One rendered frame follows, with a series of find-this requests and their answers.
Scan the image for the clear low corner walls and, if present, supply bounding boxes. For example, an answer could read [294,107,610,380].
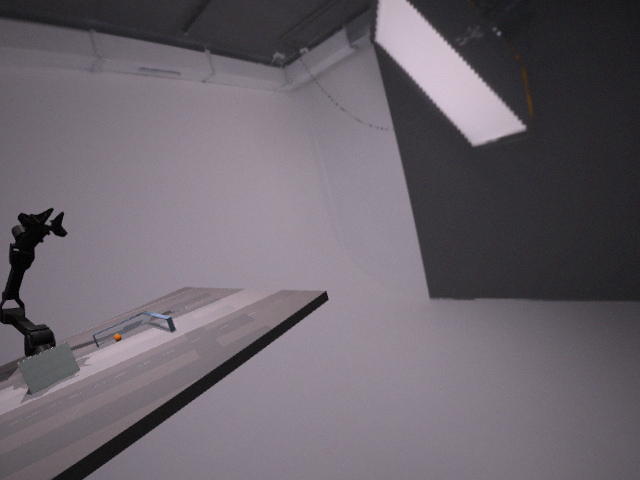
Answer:
[94,313,171,347]

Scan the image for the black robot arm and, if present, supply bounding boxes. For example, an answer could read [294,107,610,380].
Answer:
[0,225,56,357]

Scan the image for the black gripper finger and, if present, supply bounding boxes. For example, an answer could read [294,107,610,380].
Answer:
[50,212,64,231]
[30,208,54,226]

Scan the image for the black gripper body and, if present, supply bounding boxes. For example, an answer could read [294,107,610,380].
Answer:
[17,212,68,244]

